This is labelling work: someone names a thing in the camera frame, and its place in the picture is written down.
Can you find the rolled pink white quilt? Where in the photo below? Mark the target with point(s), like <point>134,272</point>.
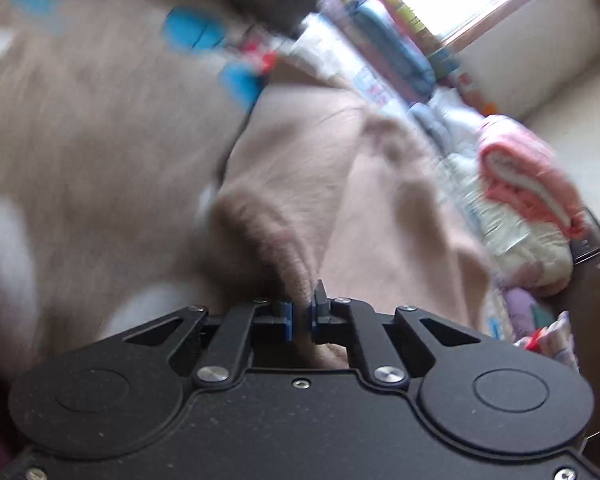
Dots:
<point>522,171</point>

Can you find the folded blue blanket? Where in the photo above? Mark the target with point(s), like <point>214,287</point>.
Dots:
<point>404,58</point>

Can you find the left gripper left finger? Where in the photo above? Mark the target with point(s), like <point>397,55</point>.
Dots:
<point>116,395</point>

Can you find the beige knit sweater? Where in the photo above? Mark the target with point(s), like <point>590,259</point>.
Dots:
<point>133,183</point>

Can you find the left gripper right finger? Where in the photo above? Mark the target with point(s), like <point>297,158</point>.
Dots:
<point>478,391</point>

